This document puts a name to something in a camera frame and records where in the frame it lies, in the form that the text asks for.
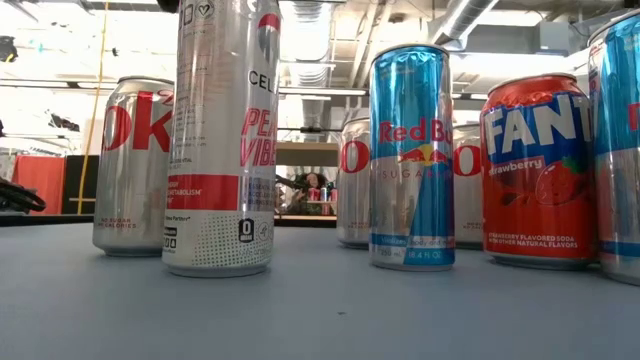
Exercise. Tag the red Fanta strawberry can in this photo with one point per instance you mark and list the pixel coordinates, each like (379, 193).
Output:
(537, 200)

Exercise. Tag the black ceiling fixture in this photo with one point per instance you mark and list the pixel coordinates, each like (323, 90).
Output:
(7, 50)

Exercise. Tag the black metal table frame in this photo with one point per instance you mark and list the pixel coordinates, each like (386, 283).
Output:
(50, 220)

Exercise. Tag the corrugated silver ventilation duct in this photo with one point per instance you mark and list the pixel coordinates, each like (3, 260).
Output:
(306, 30)

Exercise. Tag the wooden shelf with black frame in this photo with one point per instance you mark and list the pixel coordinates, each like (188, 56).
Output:
(306, 154)

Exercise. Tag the blue silver Red Bull can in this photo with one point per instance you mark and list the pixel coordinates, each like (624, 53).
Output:
(620, 150)
(411, 165)

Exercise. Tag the silver Diet Coke can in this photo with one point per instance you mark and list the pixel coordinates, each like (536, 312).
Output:
(467, 200)
(132, 170)
(352, 200)

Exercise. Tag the black partition panel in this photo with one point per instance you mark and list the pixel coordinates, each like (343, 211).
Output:
(70, 180)

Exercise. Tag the person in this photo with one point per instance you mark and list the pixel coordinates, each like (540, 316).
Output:
(312, 181)

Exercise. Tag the white Celsius Peach Vibe can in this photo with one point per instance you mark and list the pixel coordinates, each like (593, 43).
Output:
(220, 150)

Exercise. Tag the orange partition panel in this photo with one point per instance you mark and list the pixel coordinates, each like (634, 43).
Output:
(40, 172)

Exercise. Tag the smooth silver ventilation duct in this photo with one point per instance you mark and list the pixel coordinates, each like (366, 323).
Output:
(462, 17)

